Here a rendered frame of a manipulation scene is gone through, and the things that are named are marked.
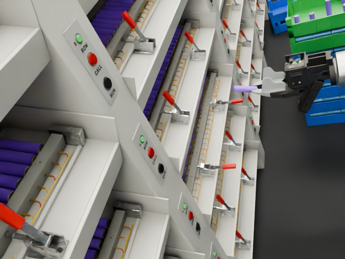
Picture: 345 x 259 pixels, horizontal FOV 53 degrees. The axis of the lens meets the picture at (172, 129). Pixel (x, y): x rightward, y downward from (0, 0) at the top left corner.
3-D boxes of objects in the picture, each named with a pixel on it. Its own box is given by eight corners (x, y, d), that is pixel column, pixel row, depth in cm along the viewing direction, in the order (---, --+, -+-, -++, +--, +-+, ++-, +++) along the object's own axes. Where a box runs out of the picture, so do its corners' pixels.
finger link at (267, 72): (249, 67, 97) (284, 61, 93) (254, 83, 101) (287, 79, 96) (248, 73, 95) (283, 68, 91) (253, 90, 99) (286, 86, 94)
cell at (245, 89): (233, 92, 98) (257, 93, 96) (233, 86, 97) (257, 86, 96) (234, 91, 100) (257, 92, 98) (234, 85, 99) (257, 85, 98)
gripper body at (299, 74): (282, 55, 92) (331, 45, 87) (287, 80, 97) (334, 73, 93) (282, 72, 87) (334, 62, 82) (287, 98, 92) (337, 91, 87)
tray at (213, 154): (231, 86, 127) (233, 64, 121) (208, 235, 86) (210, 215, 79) (177, 80, 131) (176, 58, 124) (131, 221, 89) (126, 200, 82)
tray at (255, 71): (261, 65, 199) (265, 43, 189) (256, 141, 157) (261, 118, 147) (225, 61, 202) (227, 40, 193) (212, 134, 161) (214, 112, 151)
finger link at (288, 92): (268, 85, 95) (302, 78, 92) (270, 90, 96) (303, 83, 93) (269, 95, 91) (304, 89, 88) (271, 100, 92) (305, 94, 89)
